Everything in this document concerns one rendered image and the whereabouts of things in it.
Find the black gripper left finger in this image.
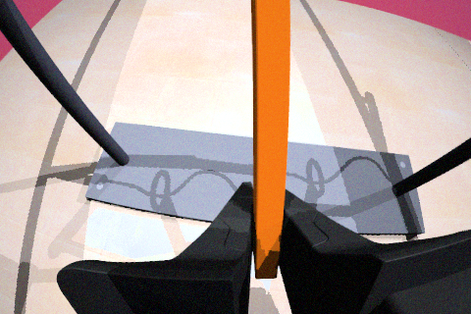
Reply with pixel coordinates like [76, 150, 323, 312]
[56, 182, 254, 314]

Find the orange bar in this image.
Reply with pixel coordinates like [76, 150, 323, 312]
[251, 0, 290, 279]

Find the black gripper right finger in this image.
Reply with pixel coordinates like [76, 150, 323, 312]
[279, 189, 471, 314]

